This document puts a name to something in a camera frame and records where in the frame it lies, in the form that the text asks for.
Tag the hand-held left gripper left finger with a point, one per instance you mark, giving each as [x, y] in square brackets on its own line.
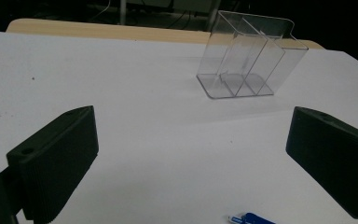
[56, 161]

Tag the blue pen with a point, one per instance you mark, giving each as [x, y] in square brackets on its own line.
[256, 218]

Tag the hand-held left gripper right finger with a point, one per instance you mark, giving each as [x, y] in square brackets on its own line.
[332, 155]

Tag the white metal desk leg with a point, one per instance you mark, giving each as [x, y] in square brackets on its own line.
[213, 15]
[123, 12]

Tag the clear acrylic organizer box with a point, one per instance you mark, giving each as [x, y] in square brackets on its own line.
[248, 85]

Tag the white board sheet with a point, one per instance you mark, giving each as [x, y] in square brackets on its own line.
[152, 93]

